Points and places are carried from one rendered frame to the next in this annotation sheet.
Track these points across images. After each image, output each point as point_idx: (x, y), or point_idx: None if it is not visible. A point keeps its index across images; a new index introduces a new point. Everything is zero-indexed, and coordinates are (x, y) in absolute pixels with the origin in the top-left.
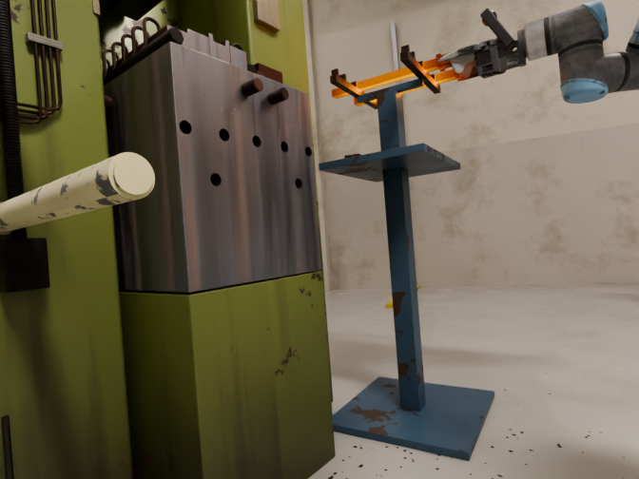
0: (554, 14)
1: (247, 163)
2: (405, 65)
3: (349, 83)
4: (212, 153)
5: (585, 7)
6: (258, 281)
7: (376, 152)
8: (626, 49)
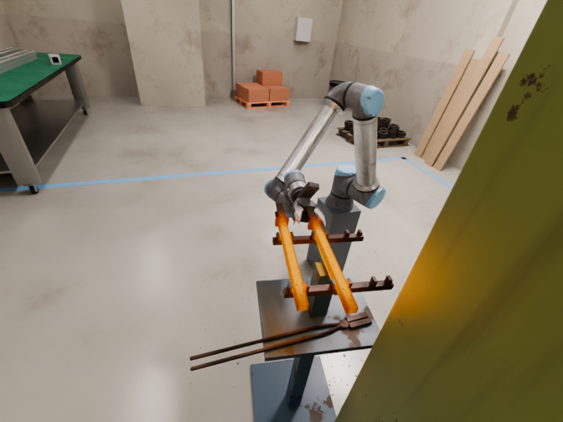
0: (304, 180)
1: None
2: (353, 241)
3: (364, 281)
4: None
5: (303, 175)
6: None
7: (364, 299)
8: (284, 186)
